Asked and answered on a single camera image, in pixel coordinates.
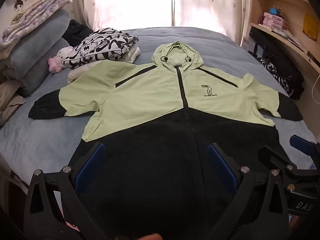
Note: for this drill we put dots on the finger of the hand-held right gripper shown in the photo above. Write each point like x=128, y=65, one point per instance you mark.
x=273, y=158
x=301, y=143

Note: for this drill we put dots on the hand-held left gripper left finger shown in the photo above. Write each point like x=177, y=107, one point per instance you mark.
x=90, y=166

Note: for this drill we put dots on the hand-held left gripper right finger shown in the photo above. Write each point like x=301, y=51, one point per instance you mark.
x=222, y=166

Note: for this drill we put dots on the green and black hooded jacket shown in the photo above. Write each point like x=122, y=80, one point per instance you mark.
x=150, y=87

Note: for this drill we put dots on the black patterned cloth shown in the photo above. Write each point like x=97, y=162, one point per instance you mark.
x=282, y=77

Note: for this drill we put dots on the beige crumpled cloth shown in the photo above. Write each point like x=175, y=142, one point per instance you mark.
x=10, y=100

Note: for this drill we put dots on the pink plush toy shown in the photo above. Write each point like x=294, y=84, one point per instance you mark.
x=56, y=63

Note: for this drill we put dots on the white box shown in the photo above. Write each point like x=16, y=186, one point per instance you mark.
x=247, y=43

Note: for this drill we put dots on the yellow bag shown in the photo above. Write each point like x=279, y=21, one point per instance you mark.
x=311, y=27

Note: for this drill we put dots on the black and white patterned garment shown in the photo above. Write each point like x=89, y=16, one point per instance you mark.
x=100, y=47

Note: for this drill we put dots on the white folded cloth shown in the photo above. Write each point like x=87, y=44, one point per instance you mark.
x=133, y=55

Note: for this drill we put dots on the pink drawer box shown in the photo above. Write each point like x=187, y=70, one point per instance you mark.
x=276, y=22

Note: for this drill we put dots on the grey-blue folded blanket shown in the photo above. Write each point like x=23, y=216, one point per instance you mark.
x=37, y=50

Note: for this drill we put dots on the wooden shelf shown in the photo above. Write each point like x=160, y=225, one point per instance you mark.
x=282, y=2

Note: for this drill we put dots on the purple floral folded blanket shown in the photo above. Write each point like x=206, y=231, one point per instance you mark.
x=32, y=17

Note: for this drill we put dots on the white sheer curtain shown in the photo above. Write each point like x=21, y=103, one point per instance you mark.
x=125, y=2

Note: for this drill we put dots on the cream folded sheet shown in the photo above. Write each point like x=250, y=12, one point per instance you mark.
x=40, y=0

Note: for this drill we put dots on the cartoon face wall sticker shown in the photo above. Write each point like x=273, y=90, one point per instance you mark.
x=18, y=6

